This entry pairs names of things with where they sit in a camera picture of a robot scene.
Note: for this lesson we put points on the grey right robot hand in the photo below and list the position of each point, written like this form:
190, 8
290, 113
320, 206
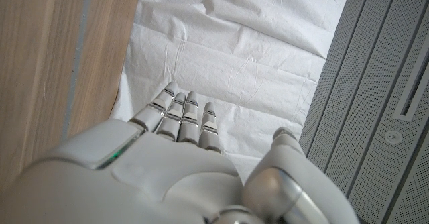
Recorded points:
151, 177

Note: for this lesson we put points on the white cloth curtain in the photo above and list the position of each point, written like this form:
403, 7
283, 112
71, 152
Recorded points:
234, 49

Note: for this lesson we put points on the round ceiling fixture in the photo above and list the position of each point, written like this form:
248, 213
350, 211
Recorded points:
393, 137

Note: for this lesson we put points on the ceiling slot fixture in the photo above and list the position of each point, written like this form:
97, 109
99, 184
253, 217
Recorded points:
414, 86

